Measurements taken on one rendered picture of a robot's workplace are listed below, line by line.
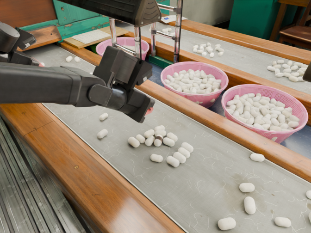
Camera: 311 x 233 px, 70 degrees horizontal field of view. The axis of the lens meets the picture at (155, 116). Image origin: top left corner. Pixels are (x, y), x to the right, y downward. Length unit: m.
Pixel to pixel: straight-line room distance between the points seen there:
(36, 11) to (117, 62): 0.86
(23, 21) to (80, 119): 0.66
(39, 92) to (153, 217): 0.32
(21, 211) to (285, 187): 0.65
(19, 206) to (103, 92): 0.40
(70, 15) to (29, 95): 1.02
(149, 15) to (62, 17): 0.81
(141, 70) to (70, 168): 0.29
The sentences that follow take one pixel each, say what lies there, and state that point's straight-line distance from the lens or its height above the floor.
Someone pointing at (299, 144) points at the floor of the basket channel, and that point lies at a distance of 0.88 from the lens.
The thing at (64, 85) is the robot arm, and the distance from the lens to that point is 0.40.
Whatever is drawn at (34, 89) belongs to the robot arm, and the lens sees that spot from 0.38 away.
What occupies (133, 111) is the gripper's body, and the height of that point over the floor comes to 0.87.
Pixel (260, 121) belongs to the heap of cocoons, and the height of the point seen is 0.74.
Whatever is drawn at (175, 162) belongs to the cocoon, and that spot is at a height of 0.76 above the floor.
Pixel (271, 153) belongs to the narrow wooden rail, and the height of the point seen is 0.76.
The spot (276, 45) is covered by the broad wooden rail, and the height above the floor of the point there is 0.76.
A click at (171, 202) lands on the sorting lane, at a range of 0.54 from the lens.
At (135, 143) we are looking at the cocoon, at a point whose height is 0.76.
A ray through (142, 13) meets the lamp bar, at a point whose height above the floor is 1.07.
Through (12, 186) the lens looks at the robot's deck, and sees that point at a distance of 0.76.
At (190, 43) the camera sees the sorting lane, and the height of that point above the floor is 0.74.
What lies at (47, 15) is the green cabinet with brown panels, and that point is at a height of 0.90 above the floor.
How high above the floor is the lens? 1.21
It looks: 39 degrees down
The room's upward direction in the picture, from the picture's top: straight up
